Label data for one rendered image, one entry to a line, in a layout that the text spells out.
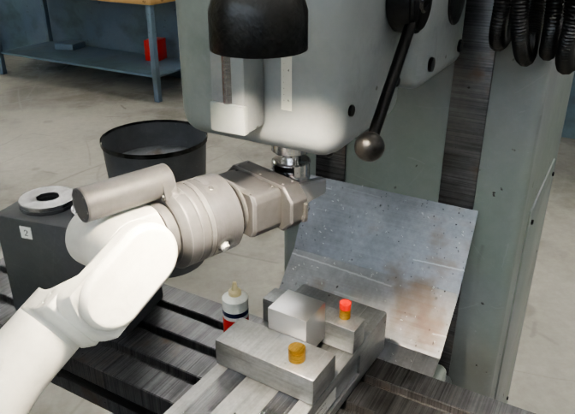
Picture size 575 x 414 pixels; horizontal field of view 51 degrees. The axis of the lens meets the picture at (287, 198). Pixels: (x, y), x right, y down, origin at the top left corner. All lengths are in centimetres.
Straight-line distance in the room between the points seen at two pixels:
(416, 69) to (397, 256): 45
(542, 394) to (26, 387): 203
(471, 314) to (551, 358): 142
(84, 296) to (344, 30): 33
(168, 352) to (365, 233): 41
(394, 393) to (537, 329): 182
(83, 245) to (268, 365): 29
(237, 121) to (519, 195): 59
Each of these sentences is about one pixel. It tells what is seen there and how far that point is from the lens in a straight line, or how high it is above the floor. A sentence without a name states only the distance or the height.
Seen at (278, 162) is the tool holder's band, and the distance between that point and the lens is 72.
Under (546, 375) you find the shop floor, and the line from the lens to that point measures 251.
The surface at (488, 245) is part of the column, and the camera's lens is 111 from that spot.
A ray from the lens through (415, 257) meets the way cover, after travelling 110.
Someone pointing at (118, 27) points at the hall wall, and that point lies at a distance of 681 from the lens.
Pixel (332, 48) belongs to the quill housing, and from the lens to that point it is 58.
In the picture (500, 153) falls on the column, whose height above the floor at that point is 119.
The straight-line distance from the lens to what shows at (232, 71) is 59.
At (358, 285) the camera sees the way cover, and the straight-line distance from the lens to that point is 112.
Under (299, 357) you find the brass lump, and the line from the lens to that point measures 78.
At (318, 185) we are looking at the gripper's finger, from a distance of 73.
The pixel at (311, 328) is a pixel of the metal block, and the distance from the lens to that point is 82.
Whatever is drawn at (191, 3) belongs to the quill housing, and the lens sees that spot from 65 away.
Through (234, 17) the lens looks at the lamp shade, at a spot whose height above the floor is 147.
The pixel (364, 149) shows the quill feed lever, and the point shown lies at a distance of 59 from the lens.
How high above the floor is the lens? 154
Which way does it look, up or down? 25 degrees down
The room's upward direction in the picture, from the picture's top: straight up
